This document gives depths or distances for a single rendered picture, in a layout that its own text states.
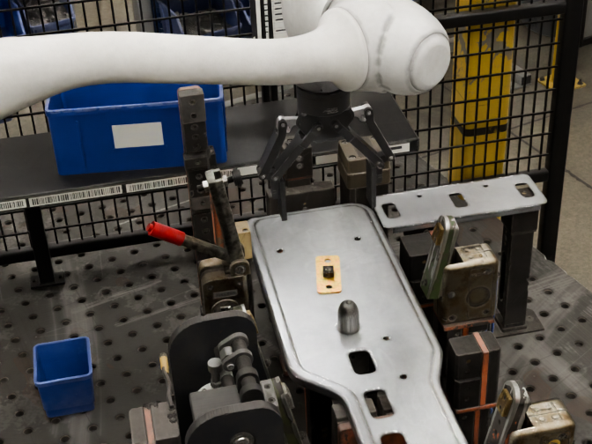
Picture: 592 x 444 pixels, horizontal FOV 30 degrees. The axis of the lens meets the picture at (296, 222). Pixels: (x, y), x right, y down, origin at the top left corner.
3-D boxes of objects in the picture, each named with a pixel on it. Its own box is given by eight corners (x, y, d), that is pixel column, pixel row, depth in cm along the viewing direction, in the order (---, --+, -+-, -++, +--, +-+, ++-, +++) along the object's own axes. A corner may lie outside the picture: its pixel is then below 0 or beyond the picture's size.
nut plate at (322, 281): (342, 292, 169) (342, 287, 168) (316, 293, 169) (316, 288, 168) (339, 256, 175) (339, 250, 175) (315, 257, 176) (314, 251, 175)
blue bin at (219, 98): (228, 163, 196) (223, 98, 189) (55, 176, 195) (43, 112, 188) (225, 118, 210) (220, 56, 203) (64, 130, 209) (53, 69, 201)
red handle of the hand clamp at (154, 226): (247, 262, 165) (152, 229, 158) (240, 274, 166) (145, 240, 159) (242, 247, 169) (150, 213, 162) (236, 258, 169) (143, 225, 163)
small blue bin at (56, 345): (99, 413, 192) (92, 374, 187) (42, 423, 191) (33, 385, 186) (96, 372, 201) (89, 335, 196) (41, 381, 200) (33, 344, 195)
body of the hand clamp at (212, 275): (261, 442, 185) (247, 275, 165) (220, 450, 184) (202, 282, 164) (255, 418, 190) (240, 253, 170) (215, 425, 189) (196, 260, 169)
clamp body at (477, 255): (500, 432, 185) (515, 265, 166) (433, 445, 183) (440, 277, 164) (482, 395, 192) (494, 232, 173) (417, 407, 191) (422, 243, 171)
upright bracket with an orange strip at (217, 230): (239, 397, 194) (216, 153, 166) (232, 399, 194) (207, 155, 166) (236, 387, 197) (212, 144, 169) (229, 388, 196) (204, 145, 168)
